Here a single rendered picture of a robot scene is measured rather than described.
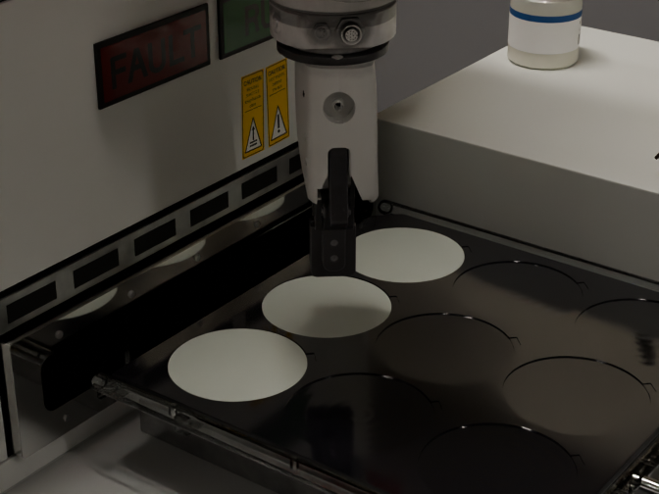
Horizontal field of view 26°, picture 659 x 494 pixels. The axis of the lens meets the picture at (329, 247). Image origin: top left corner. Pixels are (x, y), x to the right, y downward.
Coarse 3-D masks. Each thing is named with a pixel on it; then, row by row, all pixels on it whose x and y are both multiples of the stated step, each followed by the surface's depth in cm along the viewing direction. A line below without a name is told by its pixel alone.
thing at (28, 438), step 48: (288, 192) 119; (192, 240) 111; (240, 240) 116; (96, 288) 104; (144, 288) 107; (240, 288) 119; (0, 336) 98; (48, 336) 100; (0, 384) 99; (48, 432) 103
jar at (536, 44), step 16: (512, 0) 139; (528, 0) 137; (544, 0) 136; (560, 0) 136; (576, 0) 137; (512, 16) 139; (528, 16) 138; (544, 16) 137; (560, 16) 137; (576, 16) 138; (512, 32) 140; (528, 32) 138; (544, 32) 138; (560, 32) 138; (576, 32) 139; (512, 48) 141; (528, 48) 139; (544, 48) 138; (560, 48) 138; (576, 48) 140; (528, 64) 140; (544, 64) 139; (560, 64) 139
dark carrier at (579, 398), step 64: (512, 256) 118; (256, 320) 109; (448, 320) 109; (512, 320) 109; (576, 320) 109; (640, 320) 109; (320, 384) 101; (384, 384) 101; (448, 384) 100; (512, 384) 101; (576, 384) 101; (640, 384) 101; (320, 448) 94; (384, 448) 94; (448, 448) 94; (512, 448) 94; (576, 448) 94; (640, 448) 94
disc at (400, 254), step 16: (368, 240) 121; (384, 240) 121; (400, 240) 121; (416, 240) 121; (432, 240) 121; (448, 240) 121; (368, 256) 118; (384, 256) 118; (400, 256) 118; (416, 256) 118; (432, 256) 118; (448, 256) 118; (464, 256) 118; (368, 272) 116; (384, 272) 116; (400, 272) 116; (416, 272) 116; (432, 272) 116; (448, 272) 116
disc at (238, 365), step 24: (216, 336) 106; (240, 336) 106; (264, 336) 106; (192, 360) 103; (216, 360) 103; (240, 360) 103; (264, 360) 103; (288, 360) 103; (192, 384) 101; (216, 384) 101; (240, 384) 101; (264, 384) 101; (288, 384) 101
